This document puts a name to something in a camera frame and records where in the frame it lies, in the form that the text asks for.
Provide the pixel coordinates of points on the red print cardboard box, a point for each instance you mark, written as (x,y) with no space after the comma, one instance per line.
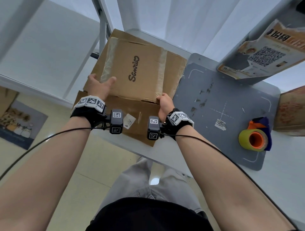
(290,111)

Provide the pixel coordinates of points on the person's left hand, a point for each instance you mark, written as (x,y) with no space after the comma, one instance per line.
(98,88)

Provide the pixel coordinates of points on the large cardboard box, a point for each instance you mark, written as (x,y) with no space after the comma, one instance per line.
(174,66)

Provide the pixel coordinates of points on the white metal frame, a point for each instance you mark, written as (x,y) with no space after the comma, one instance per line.
(103,31)

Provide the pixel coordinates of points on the torn white label scrap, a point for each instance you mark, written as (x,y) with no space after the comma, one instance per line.
(220,124)

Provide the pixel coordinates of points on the cardboard box black print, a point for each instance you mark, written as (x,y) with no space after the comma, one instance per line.
(143,59)

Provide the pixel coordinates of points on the person's right forearm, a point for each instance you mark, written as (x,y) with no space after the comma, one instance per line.
(226,190)

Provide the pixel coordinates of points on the person's left forearm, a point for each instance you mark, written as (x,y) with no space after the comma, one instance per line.
(43,173)

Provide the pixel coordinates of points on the black shirt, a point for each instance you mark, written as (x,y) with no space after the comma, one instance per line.
(147,216)

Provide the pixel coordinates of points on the blue orange tape dispenser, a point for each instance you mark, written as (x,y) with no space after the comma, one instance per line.
(244,139)
(264,122)

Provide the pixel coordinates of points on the grey scanner kiosk with poster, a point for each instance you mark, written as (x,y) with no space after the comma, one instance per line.
(262,54)

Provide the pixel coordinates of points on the grey printed floor mat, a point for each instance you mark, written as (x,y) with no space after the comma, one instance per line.
(21,123)

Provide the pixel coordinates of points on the grey scanning mat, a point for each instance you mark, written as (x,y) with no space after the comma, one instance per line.
(209,83)

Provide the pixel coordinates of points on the cardboard piece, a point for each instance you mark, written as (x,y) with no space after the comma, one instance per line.
(140,111)

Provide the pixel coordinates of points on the person's right hand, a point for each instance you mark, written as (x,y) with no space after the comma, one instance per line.
(165,104)

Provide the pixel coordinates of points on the grey trousers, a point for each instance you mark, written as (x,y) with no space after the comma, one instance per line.
(133,180)

